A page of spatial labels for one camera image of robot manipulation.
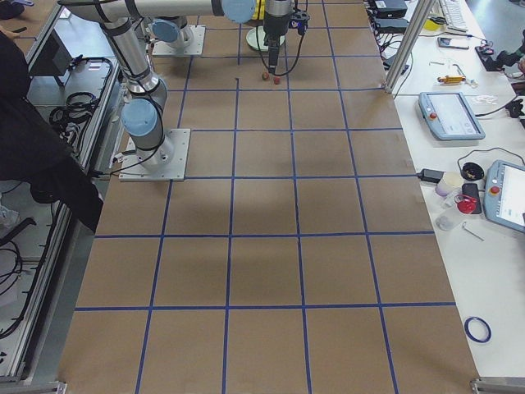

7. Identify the blue tape roll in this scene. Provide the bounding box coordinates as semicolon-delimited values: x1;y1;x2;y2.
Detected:
463;316;492;344

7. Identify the black round dish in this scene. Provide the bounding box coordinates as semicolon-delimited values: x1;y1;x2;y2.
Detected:
460;162;485;181

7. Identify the far teach pendant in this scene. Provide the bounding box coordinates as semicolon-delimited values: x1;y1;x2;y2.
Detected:
418;92;486;141

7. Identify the aluminium frame column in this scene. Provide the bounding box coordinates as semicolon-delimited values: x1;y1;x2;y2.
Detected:
384;0;435;94

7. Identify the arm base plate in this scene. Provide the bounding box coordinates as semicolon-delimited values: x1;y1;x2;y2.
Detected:
153;24;206;57
118;129;190;181

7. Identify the metal hex key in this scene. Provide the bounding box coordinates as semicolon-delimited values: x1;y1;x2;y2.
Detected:
461;222;485;242

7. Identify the white keyboard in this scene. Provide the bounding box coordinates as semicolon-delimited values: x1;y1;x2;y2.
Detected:
437;0;468;33

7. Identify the teach pendant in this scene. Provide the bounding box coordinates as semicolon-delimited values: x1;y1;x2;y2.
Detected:
418;92;486;141
483;160;524;233

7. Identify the black smartphone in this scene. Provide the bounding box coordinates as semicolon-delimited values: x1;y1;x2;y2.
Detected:
437;37;469;50

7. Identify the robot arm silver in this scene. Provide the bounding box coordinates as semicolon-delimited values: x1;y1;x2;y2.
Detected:
101;18;170;172

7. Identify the yellow banana bunch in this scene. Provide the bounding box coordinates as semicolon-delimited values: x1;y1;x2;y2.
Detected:
252;0;266;21

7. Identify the yellow handled tool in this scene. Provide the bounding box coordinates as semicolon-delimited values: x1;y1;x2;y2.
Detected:
437;76;466;85

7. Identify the red emergency button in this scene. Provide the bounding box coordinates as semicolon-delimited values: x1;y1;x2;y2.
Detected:
454;195;478;214

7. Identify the near teach pendant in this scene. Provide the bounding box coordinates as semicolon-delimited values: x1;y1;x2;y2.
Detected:
483;160;524;233

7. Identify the white purple cup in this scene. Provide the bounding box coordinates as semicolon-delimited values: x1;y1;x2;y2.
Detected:
435;172;463;197

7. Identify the black power brick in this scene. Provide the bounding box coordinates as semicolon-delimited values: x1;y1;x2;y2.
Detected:
416;168;445;184

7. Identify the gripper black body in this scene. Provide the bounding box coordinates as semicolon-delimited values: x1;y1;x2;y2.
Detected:
263;11;309;75

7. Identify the pale green plate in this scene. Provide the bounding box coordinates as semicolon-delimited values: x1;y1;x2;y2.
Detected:
246;26;268;53

